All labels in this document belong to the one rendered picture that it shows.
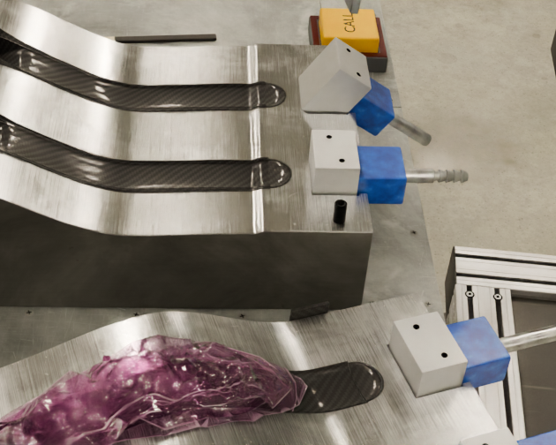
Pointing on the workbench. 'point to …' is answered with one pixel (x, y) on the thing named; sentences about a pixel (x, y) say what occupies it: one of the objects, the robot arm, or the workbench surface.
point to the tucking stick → (163, 38)
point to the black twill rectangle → (309, 311)
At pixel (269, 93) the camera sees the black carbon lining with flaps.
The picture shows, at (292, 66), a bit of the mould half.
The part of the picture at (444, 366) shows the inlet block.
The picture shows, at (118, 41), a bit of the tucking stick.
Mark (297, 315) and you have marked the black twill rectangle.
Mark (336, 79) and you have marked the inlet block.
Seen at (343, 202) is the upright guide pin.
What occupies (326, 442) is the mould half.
